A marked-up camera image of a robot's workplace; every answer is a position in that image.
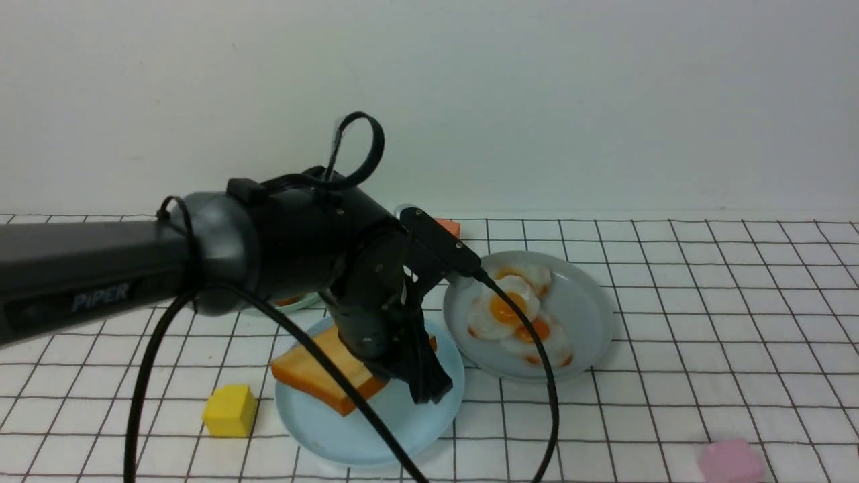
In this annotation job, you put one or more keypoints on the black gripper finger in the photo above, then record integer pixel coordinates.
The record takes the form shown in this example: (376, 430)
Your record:
(427, 380)

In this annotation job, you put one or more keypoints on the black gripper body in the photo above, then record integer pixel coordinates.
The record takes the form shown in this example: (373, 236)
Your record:
(375, 308)

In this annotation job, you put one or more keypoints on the fried egg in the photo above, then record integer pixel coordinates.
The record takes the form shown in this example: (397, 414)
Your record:
(491, 318)
(553, 337)
(538, 277)

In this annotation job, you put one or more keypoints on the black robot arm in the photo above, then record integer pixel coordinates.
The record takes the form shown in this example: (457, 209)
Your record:
(315, 232)

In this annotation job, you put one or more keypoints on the green bread plate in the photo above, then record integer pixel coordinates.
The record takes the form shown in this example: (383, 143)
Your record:
(311, 299)

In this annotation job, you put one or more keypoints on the orange cube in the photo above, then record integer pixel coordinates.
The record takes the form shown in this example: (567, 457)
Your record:
(451, 226)

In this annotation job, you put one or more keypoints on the grey-blue egg plate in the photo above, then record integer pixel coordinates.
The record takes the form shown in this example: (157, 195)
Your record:
(574, 300)

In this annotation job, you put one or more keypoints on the yellow cube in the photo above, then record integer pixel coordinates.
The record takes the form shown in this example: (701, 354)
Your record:
(230, 412)

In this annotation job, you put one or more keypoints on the pink cube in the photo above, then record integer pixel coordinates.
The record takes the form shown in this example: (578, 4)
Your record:
(731, 460)

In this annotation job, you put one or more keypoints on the white checkered tablecloth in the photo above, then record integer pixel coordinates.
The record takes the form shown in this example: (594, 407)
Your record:
(729, 328)

